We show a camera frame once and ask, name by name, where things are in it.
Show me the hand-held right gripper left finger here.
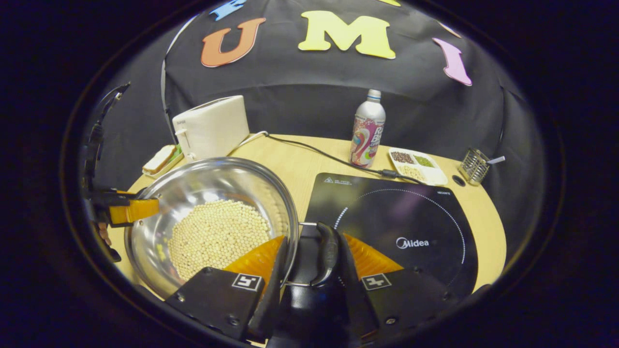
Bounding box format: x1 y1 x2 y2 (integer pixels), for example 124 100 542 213
164 235 289 341

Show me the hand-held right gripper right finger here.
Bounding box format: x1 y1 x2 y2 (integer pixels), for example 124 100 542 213
336 232 491 346

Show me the stainless steel pot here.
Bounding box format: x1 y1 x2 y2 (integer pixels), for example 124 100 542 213
124 156 340 300

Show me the black induction cooktop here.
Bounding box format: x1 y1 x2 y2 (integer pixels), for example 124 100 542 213
300 173 479 300

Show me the small green plate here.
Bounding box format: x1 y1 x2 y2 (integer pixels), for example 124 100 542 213
142 145 184 178

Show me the sandwich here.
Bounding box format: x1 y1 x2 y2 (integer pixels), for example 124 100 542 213
143 145 177 174

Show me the pile of yellow beans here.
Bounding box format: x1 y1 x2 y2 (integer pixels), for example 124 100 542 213
167 199 272 282

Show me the white toaster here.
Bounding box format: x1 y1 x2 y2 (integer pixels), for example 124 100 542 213
172 95 251 162

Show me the white divided bean tray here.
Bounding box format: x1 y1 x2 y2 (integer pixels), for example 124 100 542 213
388 147 449 187

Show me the silver drink bottle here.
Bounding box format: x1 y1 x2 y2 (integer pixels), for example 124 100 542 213
349 89 386 169

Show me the black power cable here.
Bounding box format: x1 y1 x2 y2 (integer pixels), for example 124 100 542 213
265 134 426 187

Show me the wire mesh utensil holder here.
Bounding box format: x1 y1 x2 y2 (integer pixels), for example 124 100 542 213
458 148 490 187

